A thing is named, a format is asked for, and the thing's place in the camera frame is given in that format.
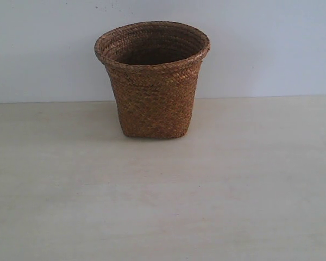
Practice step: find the brown woven basket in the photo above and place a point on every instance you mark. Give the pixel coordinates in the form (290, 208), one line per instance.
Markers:
(153, 69)

